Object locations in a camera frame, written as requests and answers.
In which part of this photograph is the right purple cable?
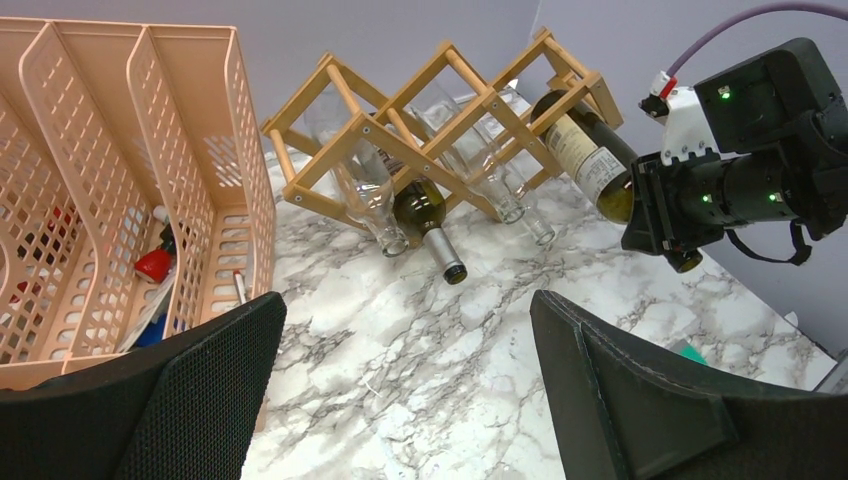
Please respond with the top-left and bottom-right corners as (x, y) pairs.
(665, 0), (848, 81)

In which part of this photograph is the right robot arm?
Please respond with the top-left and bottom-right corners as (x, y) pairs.
(621, 37), (847, 270)

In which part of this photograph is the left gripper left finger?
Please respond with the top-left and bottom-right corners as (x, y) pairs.
(1, 292), (287, 479)

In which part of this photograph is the red object in organizer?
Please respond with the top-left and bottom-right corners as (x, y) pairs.
(134, 224), (177, 284)

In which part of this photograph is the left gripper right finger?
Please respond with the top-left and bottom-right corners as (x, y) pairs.
(530, 290), (847, 479)

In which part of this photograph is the tall clear glass bottle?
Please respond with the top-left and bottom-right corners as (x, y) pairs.
(407, 80), (523, 225)

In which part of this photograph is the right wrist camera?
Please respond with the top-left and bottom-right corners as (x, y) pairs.
(639, 71), (719, 166)

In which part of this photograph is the pink plastic file organizer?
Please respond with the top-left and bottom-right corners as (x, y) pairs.
(1, 17), (276, 390)

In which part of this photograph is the green sponge block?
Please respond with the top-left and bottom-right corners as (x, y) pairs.
(671, 341), (708, 365)

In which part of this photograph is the dark wine bottle with label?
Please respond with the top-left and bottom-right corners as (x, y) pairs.
(393, 176), (468, 285)

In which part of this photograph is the small clear glass bottle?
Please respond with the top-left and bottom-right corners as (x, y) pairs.
(303, 85), (409, 258)

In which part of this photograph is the slim clear glass bottle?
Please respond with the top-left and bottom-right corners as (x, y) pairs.
(475, 81), (556, 247)

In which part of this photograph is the wooden wine rack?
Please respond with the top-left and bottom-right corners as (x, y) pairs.
(260, 26), (625, 230)

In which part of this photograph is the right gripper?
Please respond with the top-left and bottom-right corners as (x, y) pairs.
(621, 150), (724, 255)

